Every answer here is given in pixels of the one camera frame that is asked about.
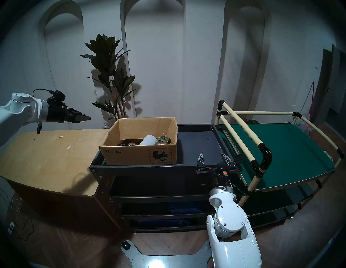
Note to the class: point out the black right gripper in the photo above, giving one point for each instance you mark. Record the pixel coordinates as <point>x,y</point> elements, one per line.
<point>206,169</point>

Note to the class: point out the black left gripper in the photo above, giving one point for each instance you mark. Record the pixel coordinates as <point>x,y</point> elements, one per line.
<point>58,112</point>

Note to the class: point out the brown cardboard storage box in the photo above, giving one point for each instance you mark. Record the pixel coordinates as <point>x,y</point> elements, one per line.
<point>127,156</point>

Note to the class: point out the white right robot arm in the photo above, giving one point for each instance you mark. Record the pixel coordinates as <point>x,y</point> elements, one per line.
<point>232,232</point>

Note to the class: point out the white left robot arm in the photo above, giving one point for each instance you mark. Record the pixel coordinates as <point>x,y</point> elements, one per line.
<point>19,110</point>

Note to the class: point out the black metal shelf cart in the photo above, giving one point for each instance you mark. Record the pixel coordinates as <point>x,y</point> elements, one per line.
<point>200,143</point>

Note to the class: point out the small green leafy plant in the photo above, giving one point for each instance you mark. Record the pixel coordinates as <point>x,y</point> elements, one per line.
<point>251,121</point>

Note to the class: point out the blue plastic bin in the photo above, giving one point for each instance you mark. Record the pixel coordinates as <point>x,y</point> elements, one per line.
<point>185,206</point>

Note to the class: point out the light wooden table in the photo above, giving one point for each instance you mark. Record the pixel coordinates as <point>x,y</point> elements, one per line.
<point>48,162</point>

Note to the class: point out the clear bottle with white cap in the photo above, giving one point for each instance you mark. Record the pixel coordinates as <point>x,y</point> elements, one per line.
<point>162,140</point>

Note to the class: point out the tall dark green plant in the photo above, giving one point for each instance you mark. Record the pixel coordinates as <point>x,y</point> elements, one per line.
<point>106,62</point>

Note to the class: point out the clear glass jar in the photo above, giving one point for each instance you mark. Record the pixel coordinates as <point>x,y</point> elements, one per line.
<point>132,144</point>

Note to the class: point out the green cart with cream pipes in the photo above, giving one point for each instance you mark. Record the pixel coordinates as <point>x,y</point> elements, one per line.
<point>283,151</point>

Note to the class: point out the white plastic jug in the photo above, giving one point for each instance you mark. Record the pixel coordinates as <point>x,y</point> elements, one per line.
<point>148,140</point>

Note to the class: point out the red stick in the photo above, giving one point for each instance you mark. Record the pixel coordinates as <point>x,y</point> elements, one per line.
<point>313,94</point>

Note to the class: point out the black base knob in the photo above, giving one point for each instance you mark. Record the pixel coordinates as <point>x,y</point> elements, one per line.
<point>126,245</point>

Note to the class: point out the white floor power strip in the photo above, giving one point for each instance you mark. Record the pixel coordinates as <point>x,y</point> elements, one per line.
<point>11,227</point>

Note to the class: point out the dark grey door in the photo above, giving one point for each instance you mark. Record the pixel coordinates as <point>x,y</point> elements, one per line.
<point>332,86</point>

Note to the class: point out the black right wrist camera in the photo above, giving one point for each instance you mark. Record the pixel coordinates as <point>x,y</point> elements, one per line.
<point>223,167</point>

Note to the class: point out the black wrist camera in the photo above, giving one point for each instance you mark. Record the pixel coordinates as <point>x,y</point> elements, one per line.
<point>58,96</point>
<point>223,167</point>

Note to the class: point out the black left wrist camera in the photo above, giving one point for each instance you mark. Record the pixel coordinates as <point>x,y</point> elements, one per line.
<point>58,96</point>

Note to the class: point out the grey metal robot base plate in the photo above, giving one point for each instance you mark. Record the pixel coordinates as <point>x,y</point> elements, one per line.
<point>162,260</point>

